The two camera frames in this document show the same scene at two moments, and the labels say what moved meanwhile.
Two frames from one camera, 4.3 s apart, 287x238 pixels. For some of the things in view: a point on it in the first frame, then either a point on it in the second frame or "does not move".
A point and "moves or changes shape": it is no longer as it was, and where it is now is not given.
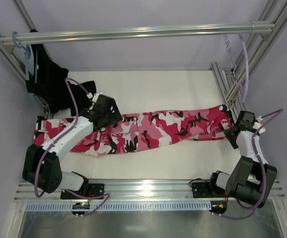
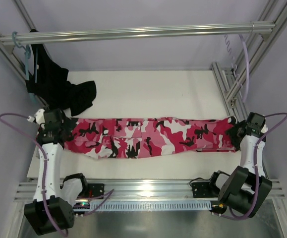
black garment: x=47 y=81 does not move
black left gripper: x=114 y=114 → x=65 y=126
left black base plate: x=94 y=189 does not move
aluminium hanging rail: x=45 y=38 does not move
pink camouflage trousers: x=134 y=132 moves or changes shape
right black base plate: x=203 y=190 does not move
